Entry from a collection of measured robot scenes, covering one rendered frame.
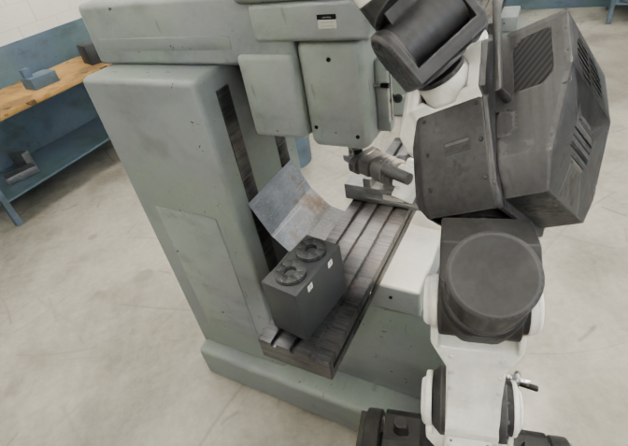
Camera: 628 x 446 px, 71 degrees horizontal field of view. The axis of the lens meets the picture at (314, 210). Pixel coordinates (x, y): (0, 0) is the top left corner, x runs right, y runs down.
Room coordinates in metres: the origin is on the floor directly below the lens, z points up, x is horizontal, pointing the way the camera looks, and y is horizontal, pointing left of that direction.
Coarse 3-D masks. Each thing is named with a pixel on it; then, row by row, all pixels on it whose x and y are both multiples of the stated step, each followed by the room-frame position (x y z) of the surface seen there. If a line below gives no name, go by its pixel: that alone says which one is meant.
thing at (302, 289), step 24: (312, 240) 0.99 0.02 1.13; (288, 264) 0.91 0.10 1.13; (312, 264) 0.91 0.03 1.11; (336, 264) 0.94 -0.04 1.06; (264, 288) 0.87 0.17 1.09; (288, 288) 0.83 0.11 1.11; (312, 288) 0.85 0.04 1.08; (336, 288) 0.93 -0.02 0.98; (288, 312) 0.83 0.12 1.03; (312, 312) 0.84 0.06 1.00
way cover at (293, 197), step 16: (288, 176) 1.51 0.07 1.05; (272, 192) 1.41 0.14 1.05; (288, 192) 1.45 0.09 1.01; (304, 192) 1.50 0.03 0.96; (256, 208) 1.32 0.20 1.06; (272, 208) 1.36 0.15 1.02; (288, 208) 1.40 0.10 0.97; (304, 208) 1.44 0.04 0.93; (320, 208) 1.47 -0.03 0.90; (272, 224) 1.31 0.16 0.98; (288, 224) 1.34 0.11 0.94; (304, 224) 1.36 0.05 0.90; (320, 224) 1.39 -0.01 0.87; (288, 240) 1.28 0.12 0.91
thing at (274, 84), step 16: (240, 64) 1.29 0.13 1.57; (256, 64) 1.26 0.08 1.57; (272, 64) 1.23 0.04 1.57; (288, 64) 1.20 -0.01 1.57; (256, 80) 1.27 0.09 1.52; (272, 80) 1.24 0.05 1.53; (288, 80) 1.21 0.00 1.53; (256, 96) 1.28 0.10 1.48; (272, 96) 1.25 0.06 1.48; (288, 96) 1.22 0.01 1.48; (304, 96) 1.22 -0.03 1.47; (256, 112) 1.28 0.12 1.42; (272, 112) 1.25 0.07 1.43; (288, 112) 1.22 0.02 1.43; (304, 112) 1.21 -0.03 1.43; (256, 128) 1.29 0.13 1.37; (272, 128) 1.26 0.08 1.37; (288, 128) 1.23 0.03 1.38; (304, 128) 1.20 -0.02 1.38
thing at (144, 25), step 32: (96, 0) 1.65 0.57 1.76; (128, 0) 1.52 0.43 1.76; (160, 0) 1.44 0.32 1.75; (192, 0) 1.37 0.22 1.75; (224, 0) 1.30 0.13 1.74; (96, 32) 1.61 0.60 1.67; (128, 32) 1.53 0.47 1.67; (160, 32) 1.46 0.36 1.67; (192, 32) 1.39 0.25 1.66; (224, 32) 1.32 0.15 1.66; (160, 64) 1.49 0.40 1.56; (192, 64) 1.42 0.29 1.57; (224, 64) 1.34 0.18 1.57
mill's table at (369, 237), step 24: (360, 216) 1.32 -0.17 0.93; (384, 216) 1.29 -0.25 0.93; (408, 216) 1.31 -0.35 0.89; (336, 240) 1.21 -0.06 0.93; (360, 240) 1.20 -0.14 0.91; (384, 240) 1.16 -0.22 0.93; (360, 264) 1.07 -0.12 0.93; (384, 264) 1.08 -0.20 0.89; (360, 288) 0.96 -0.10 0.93; (336, 312) 0.89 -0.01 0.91; (360, 312) 0.90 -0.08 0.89; (264, 336) 0.85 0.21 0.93; (288, 336) 0.83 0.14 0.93; (312, 336) 0.82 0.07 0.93; (336, 336) 0.80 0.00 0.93; (288, 360) 0.79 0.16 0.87; (312, 360) 0.75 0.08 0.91; (336, 360) 0.75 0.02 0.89
